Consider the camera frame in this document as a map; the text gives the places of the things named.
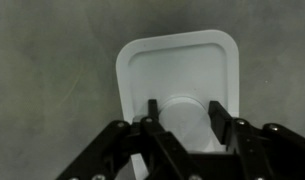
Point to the white square container lid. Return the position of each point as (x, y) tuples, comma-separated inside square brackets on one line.
[(184, 73)]

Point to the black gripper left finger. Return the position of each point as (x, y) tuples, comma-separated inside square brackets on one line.
[(105, 156)]

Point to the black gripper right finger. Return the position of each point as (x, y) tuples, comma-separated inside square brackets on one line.
[(272, 152)]

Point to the grey concrete coffee table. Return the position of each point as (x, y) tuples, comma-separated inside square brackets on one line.
[(58, 86)]

